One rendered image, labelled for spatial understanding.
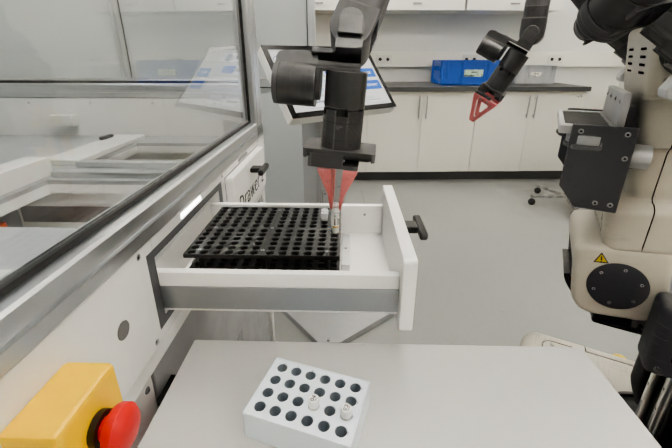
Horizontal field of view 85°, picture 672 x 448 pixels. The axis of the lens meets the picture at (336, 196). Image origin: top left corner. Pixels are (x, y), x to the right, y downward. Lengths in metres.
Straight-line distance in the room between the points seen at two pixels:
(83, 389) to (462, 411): 0.40
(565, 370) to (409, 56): 3.74
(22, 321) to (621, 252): 0.92
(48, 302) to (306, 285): 0.27
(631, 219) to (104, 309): 0.87
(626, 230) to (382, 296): 0.55
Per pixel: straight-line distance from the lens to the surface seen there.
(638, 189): 0.93
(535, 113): 3.97
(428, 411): 0.53
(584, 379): 0.64
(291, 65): 0.52
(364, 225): 0.73
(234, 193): 0.80
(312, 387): 0.49
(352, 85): 0.50
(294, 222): 0.64
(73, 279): 0.42
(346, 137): 0.51
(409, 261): 0.47
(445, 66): 3.73
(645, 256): 0.93
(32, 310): 0.39
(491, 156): 3.89
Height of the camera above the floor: 1.16
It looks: 21 degrees down
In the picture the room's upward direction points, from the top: straight up
